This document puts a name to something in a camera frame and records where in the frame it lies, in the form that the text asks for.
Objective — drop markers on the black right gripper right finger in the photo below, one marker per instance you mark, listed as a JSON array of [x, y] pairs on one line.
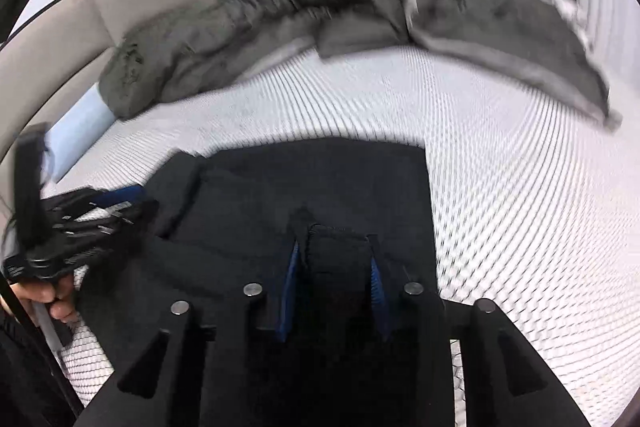
[[436, 348]]

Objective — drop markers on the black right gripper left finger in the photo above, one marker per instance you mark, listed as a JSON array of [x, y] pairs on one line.
[[231, 373]]

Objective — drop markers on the black pants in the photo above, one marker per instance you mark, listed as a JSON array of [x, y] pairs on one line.
[[222, 222]]

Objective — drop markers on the person's left hand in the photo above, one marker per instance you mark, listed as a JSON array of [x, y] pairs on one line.
[[59, 297]]

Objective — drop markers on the light blue pillow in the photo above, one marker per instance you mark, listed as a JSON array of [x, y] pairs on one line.
[[75, 132]]

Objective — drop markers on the white honeycomb mattress cover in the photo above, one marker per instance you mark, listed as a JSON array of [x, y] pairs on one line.
[[534, 206]]

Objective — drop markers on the beige upholstered headboard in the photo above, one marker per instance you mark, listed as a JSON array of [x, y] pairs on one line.
[[52, 60]]

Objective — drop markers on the grey rumpled duvet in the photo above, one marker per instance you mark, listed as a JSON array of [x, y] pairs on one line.
[[205, 45]]

